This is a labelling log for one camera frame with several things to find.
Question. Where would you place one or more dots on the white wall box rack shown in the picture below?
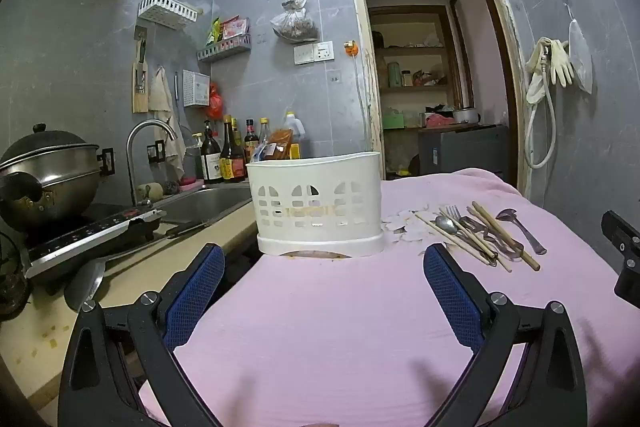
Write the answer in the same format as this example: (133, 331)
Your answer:
(196, 88)

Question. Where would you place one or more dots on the orange wall hook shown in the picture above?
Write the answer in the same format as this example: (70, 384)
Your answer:
(351, 48)

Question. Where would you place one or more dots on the small metal spatula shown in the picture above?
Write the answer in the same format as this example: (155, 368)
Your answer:
(506, 216)

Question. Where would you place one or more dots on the metal cooking spatula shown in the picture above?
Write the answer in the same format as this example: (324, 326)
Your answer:
(85, 282)

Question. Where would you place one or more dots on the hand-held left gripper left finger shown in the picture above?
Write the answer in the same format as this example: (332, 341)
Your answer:
(200, 292)

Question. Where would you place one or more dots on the brown snack bag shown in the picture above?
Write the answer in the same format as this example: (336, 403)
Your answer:
(277, 146)

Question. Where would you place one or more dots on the red snack packet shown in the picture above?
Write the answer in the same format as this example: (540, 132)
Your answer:
(235, 28)

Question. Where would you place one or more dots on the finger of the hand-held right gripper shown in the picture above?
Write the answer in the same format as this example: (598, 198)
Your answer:
(625, 234)

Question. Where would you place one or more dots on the clear hanging plastic bag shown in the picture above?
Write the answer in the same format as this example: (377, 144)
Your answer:
(581, 57)

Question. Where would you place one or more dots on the dark bottle with white label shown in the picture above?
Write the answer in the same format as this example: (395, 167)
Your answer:
(211, 162)

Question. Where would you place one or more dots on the grey cabinet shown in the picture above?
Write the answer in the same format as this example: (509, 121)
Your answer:
(462, 152)

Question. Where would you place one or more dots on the chrome faucet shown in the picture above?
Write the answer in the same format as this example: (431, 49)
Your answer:
(131, 157)

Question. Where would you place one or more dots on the dark sauce bottle red label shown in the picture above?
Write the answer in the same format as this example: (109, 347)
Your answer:
(251, 139)

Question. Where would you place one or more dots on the green box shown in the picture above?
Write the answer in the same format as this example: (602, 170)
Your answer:
(394, 121)

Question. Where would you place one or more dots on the pink sponge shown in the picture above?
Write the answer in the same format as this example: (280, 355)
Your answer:
(192, 182)

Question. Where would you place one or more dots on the steel sink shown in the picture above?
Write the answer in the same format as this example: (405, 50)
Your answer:
(210, 202)

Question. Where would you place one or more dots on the metal fork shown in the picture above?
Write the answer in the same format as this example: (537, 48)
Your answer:
(467, 223)
(453, 213)

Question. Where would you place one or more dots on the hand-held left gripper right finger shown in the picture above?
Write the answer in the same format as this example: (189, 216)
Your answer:
(450, 292)

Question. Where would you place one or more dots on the dark wooden shelf unit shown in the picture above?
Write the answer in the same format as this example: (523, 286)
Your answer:
(452, 57)

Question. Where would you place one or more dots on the metal wok with lid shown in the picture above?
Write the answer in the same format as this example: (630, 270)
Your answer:
(45, 177)

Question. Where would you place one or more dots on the clear glass bottle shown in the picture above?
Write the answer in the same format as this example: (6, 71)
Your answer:
(264, 132)

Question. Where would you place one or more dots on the wooden door frame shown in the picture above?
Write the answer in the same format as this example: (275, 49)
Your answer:
(505, 57)

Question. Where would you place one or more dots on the grey wall shelf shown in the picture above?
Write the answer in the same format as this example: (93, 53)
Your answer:
(222, 49)

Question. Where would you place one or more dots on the pink blanket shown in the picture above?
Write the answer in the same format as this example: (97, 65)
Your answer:
(320, 332)

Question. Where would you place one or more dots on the white wall basket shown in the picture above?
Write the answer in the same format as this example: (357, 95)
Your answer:
(167, 12)

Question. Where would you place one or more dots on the beige kitchen counter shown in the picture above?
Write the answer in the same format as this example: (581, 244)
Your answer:
(55, 332)

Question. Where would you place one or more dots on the black induction cooker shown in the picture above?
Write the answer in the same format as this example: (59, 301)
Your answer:
(90, 237)

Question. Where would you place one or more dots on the clear bag of dried goods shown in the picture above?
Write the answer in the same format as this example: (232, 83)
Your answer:
(295, 24)

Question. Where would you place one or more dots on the blue white packet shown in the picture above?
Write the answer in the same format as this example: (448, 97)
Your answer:
(257, 154)

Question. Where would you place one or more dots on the dish soap pump bottle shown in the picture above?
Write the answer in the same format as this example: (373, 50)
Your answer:
(194, 159)

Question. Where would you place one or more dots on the green thermos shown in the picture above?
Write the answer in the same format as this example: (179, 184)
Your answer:
(394, 76)

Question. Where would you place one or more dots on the white wall socket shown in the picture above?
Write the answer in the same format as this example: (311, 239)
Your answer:
(314, 53)

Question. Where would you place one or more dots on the wooden chopstick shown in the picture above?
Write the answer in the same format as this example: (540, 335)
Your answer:
(450, 237)
(505, 234)
(472, 234)
(492, 243)

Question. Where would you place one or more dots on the dark sauce bottle yellow cap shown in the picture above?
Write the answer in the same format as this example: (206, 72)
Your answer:
(239, 162)

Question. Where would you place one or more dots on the dark sauce bottle yellow label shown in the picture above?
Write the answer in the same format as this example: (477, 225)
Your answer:
(227, 164)

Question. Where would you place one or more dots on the white plastic utensil basket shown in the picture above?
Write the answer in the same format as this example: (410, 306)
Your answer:
(315, 207)

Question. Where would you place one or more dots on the beige hanging towel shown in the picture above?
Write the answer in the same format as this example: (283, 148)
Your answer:
(162, 102)

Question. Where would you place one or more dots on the yellow green snack packet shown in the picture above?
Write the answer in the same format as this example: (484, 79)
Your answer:
(214, 33)

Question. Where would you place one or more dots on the wooden cutting board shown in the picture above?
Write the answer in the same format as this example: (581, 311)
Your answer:
(140, 102)

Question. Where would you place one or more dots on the white pot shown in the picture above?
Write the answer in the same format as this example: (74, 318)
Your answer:
(466, 116)

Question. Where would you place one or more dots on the cooking oil jug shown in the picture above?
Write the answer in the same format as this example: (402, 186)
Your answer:
(295, 129)

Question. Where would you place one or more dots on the cream rubber gloves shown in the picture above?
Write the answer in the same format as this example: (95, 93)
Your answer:
(557, 62)

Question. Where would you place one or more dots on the red plastic bag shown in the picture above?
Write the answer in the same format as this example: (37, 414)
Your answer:
(215, 103)

